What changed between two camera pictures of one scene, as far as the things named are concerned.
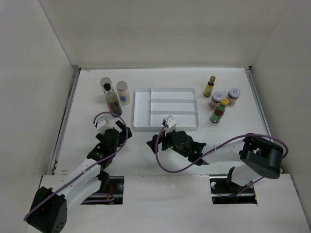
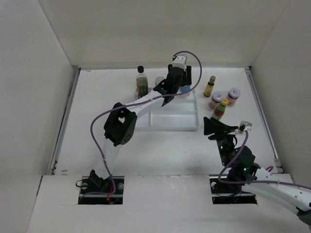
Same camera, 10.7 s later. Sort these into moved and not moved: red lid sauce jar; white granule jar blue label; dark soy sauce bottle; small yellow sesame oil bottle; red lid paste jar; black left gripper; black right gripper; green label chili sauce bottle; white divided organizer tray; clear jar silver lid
Moved: black right gripper; white granule jar blue label; clear jar silver lid; black left gripper; dark soy sauce bottle
Not moved: small yellow sesame oil bottle; red lid paste jar; red lid sauce jar; green label chili sauce bottle; white divided organizer tray
